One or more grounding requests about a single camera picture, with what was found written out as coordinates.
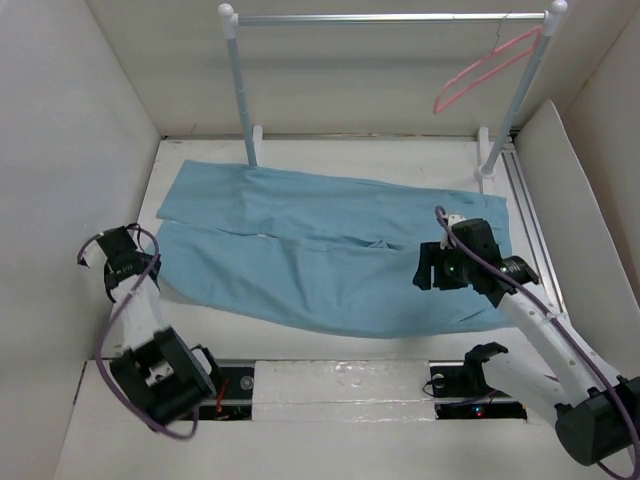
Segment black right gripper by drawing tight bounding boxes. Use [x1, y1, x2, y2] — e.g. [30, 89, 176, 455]
[412, 240, 475, 289]

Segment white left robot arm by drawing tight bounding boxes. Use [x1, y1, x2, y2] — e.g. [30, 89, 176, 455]
[76, 223, 225, 440]

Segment pink clothes hanger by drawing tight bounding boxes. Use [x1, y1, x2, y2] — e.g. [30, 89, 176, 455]
[432, 15, 543, 115]

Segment light blue trousers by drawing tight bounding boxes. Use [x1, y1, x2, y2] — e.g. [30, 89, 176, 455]
[156, 160, 511, 339]

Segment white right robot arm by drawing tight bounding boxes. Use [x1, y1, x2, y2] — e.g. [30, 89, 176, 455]
[413, 206, 639, 468]

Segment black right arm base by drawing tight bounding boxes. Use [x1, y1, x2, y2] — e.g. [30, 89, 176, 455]
[422, 342, 528, 421]

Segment white metal clothes rack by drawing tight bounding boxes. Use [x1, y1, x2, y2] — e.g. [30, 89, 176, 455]
[217, 1, 569, 194]

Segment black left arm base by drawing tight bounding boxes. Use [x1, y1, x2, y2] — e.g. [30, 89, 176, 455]
[191, 345, 255, 421]

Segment aluminium side rail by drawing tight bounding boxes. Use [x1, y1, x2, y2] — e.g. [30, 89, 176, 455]
[502, 138, 566, 312]

